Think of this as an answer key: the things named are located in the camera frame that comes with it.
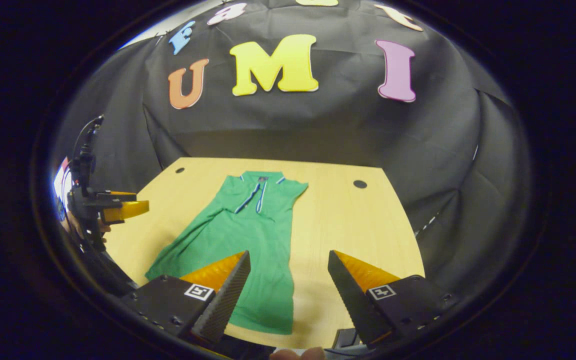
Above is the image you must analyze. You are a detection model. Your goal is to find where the black backdrop cloth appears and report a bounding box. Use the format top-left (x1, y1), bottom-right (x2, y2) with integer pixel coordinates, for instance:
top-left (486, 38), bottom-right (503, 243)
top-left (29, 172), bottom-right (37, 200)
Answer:
top-left (53, 0), bottom-right (534, 301)

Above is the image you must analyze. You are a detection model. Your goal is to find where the green T-shirt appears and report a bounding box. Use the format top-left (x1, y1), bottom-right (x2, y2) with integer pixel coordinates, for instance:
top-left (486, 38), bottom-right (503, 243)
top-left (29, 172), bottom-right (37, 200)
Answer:
top-left (145, 171), bottom-right (310, 336)

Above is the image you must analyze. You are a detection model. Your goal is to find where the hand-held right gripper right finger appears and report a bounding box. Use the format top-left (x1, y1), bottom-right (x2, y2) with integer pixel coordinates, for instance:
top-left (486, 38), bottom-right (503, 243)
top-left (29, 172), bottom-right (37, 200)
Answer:
top-left (328, 250), bottom-right (459, 348)

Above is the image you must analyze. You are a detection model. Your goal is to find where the bright screen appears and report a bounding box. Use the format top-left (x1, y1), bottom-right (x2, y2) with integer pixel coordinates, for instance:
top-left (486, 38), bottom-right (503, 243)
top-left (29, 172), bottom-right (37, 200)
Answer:
top-left (53, 157), bottom-right (75, 222)

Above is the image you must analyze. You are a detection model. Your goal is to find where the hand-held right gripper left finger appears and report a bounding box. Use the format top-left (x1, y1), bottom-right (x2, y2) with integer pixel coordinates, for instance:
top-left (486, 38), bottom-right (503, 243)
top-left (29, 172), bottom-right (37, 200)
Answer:
top-left (120, 250), bottom-right (252, 348)

